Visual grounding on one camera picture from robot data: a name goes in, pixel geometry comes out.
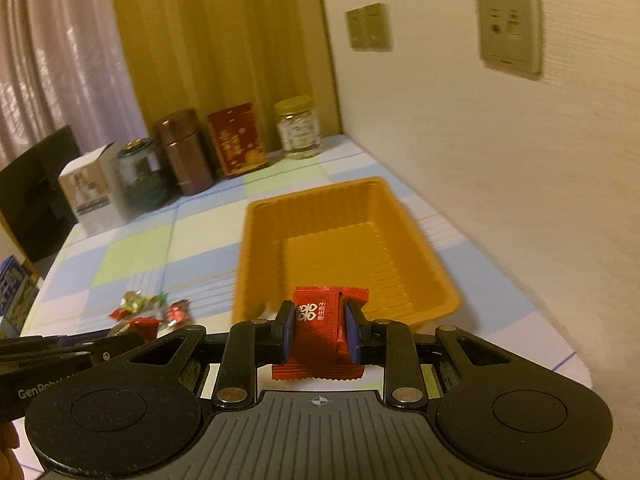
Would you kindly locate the red gold printed box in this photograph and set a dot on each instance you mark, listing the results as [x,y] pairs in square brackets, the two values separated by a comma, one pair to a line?
[240,142]

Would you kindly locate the blue printed carton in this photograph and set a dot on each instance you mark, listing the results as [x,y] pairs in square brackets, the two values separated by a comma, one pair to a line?
[15,290]

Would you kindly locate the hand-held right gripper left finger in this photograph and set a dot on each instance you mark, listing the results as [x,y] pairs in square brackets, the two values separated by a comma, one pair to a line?
[287,332]

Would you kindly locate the black chair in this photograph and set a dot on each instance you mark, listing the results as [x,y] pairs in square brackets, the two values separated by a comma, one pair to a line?
[35,175]

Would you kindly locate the person's left hand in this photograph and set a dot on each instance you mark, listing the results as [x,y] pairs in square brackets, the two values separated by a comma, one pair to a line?
[9,452]

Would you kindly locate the clear jar yellow lid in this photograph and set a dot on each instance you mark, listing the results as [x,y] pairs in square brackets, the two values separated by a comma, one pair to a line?
[298,132]

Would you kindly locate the checked tablecloth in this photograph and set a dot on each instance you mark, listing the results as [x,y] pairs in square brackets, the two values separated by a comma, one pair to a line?
[200,260]

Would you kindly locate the pink curtain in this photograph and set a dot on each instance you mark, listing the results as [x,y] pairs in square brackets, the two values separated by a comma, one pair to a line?
[65,50]

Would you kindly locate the red snack packet white print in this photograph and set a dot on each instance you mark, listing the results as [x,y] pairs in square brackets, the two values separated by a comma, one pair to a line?
[320,330]

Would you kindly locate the green glass jar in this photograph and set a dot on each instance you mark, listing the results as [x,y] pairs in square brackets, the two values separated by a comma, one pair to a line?
[140,180]

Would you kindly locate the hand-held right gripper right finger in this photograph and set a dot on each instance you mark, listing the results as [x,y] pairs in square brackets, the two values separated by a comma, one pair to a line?
[352,332]

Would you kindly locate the beige double wall switch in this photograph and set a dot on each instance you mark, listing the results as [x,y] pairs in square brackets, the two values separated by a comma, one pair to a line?
[367,27]

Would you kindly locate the brown metal canister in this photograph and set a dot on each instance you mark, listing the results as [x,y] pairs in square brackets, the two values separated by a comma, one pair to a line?
[182,155]

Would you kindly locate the small red candy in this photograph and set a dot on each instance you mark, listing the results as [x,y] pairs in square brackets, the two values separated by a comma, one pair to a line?
[117,314]

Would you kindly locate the orange plastic tray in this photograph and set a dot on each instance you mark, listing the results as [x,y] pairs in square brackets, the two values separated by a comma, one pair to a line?
[330,240]

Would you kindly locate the beige wall socket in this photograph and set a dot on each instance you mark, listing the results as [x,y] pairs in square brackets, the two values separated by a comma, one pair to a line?
[507,30]

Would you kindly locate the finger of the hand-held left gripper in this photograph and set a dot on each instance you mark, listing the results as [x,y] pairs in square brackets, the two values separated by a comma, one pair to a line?
[117,347]

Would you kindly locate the white printed carton box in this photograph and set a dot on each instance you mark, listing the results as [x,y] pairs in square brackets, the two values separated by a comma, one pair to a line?
[92,195]

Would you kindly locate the yellow wooden panel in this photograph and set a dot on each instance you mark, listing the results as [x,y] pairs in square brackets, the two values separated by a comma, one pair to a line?
[215,35]

